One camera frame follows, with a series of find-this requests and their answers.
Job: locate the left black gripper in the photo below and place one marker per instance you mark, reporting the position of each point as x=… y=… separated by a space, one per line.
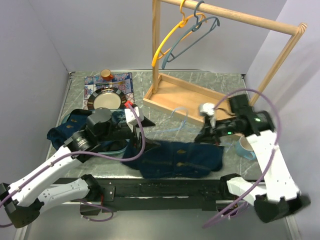
x=134 y=142

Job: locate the gold fork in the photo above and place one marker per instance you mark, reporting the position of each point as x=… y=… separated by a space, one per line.
x=110 y=84

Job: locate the blue denim skirt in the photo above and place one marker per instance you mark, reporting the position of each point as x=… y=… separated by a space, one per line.
x=179 y=160

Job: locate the black rimmed plate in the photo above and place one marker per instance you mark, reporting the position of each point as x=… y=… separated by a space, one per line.
x=108 y=97

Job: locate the crumpled denim garment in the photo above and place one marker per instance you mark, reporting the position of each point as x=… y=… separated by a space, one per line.
x=62 y=125

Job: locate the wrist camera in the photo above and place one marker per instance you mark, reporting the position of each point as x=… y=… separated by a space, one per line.
x=133 y=115
x=207 y=110

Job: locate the orange cup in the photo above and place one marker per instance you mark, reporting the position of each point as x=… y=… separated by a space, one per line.
x=106 y=75

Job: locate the patterned blue placemat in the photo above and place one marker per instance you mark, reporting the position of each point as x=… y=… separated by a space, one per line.
x=127 y=88

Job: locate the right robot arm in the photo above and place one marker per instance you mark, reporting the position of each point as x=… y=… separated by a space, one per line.
x=274 y=195

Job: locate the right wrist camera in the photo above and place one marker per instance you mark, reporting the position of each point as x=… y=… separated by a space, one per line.
x=207 y=110

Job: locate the yellow plastic hanger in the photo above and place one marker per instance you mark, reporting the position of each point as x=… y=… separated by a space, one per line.
x=159 y=54

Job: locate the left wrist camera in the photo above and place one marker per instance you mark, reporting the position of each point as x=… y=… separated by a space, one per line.
x=133 y=115

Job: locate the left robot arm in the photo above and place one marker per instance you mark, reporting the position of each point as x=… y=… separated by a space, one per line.
x=32 y=195

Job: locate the light blue mug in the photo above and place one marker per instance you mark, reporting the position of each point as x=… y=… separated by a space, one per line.
x=244 y=149

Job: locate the wooden clothes rack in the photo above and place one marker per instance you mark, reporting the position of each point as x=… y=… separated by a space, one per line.
x=169 y=94

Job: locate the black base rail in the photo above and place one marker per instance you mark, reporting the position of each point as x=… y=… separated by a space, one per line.
x=161 y=194

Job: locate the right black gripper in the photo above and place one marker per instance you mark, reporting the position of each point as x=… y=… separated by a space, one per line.
x=207 y=134

